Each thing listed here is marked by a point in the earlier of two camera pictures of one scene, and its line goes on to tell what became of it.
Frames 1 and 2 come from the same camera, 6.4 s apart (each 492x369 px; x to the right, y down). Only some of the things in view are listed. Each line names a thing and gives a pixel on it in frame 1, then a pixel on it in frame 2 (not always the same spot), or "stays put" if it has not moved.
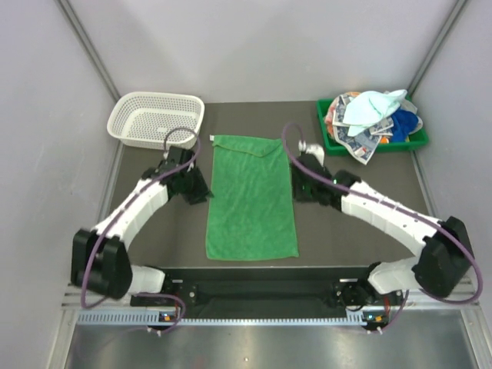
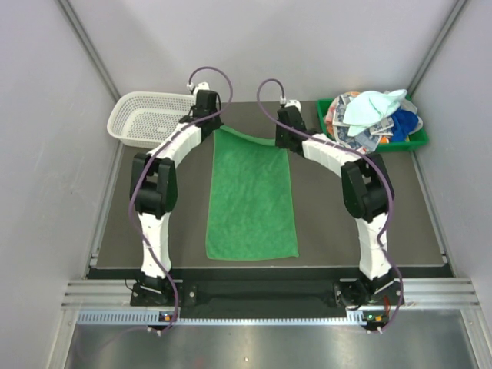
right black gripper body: [302, 191] -> [282, 136]
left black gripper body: [194, 187] -> [216, 122]
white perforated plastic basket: [144, 118] stays put
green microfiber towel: [250, 214] stays put
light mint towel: [367, 107] stays put
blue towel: [403, 122] stays put
